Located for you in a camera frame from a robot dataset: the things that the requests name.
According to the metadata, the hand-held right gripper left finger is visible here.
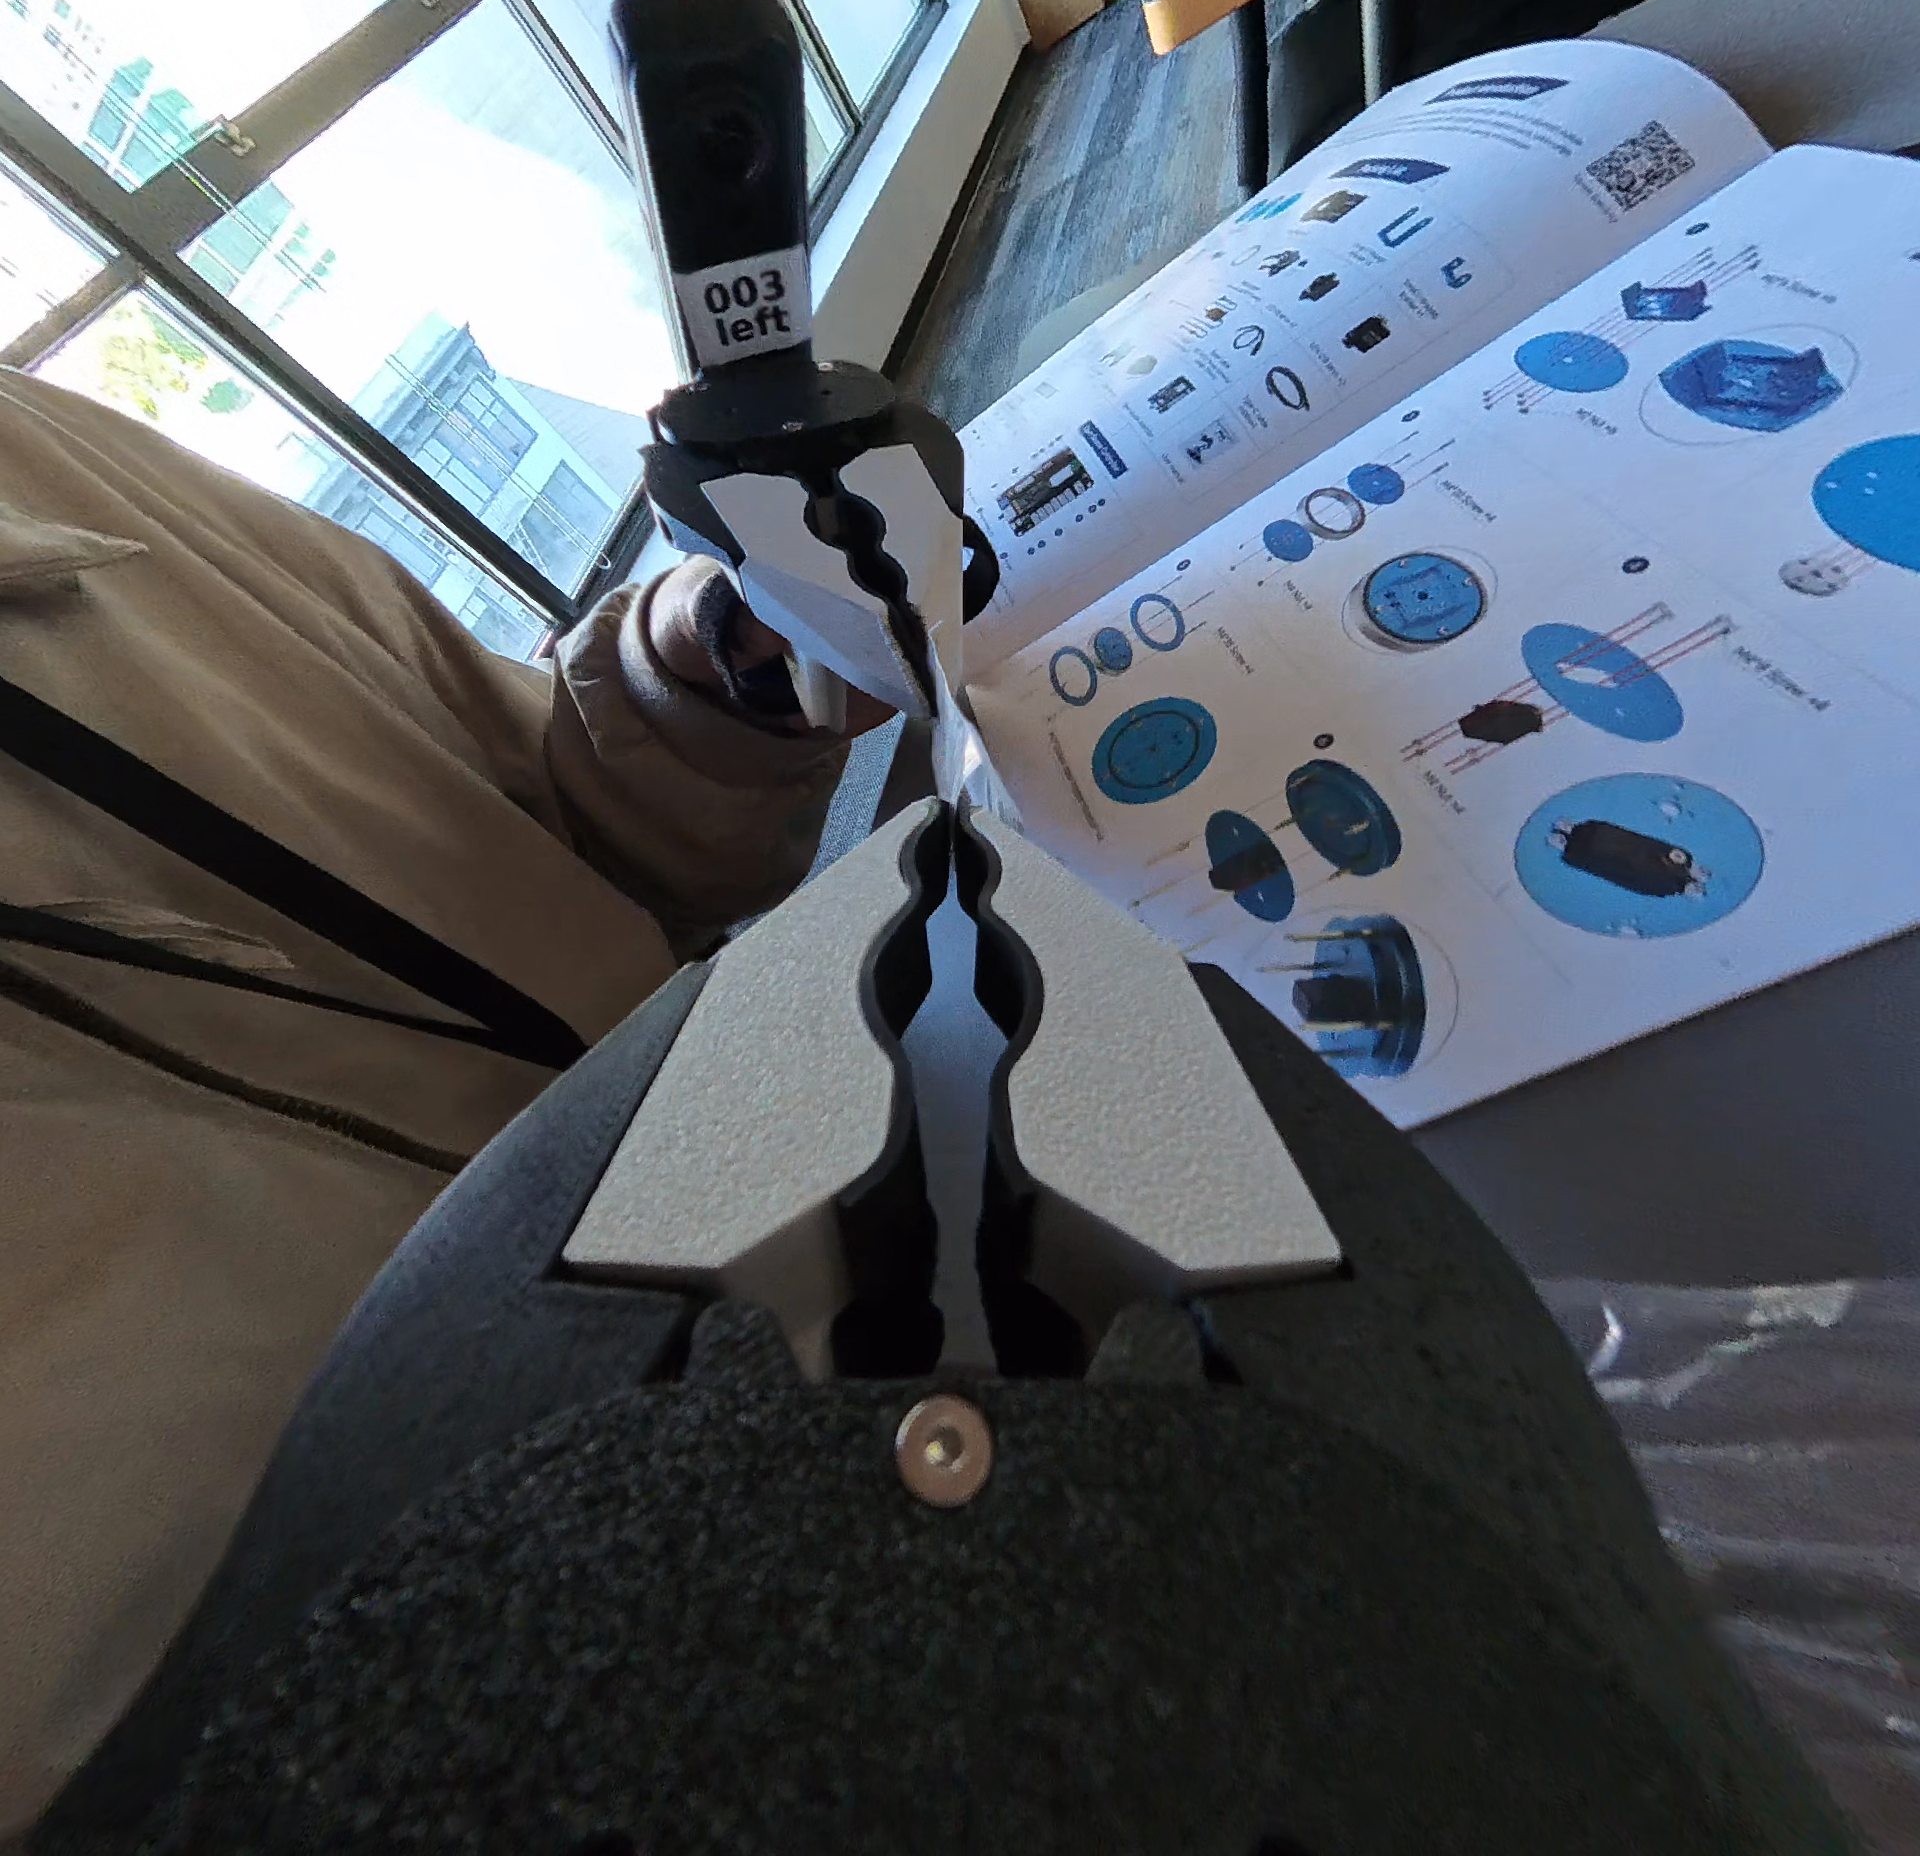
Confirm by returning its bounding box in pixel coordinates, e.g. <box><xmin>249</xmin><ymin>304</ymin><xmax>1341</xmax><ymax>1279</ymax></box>
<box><xmin>560</xmin><ymin>801</ymin><xmax>963</xmax><ymax>1387</ymax></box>

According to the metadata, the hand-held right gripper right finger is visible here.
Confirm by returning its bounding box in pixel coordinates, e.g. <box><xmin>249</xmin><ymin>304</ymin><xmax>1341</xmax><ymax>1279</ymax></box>
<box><xmin>949</xmin><ymin>806</ymin><xmax>1344</xmax><ymax>1382</ymax></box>

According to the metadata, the person's left hand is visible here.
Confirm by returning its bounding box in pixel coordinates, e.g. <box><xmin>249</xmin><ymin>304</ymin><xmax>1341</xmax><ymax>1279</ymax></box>
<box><xmin>637</xmin><ymin>554</ymin><xmax>907</xmax><ymax>737</ymax></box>

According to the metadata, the clear plastic bag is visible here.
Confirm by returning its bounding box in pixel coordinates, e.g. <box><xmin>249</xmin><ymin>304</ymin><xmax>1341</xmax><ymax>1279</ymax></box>
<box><xmin>1545</xmin><ymin>1263</ymin><xmax>1920</xmax><ymax>1856</ymax></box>

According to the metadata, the assembly guide booklet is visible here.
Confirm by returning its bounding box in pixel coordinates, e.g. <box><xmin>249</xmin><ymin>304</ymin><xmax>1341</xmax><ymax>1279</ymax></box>
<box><xmin>953</xmin><ymin>39</ymin><xmax>1920</xmax><ymax>1134</ymax></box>

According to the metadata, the person's left forearm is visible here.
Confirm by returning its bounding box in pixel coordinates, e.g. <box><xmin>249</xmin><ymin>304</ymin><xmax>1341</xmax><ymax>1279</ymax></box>
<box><xmin>542</xmin><ymin>572</ymin><xmax>907</xmax><ymax>963</ymax></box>

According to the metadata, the small labelled clear zip bag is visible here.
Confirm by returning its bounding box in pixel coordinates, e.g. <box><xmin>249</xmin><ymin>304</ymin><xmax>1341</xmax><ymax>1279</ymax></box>
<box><xmin>900</xmin><ymin>618</ymin><xmax>1026</xmax><ymax>827</ymax></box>

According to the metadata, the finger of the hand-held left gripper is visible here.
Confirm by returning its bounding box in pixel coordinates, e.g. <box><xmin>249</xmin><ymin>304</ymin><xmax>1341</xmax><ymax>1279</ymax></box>
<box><xmin>702</xmin><ymin>471</ymin><xmax>942</xmax><ymax>719</ymax></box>
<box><xmin>844</xmin><ymin>443</ymin><xmax>959</xmax><ymax>693</ymax></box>

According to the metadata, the large glass window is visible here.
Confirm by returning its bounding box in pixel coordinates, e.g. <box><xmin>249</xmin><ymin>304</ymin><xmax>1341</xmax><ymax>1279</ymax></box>
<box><xmin>0</xmin><ymin>0</ymin><xmax>1026</xmax><ymax>668</ymax></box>

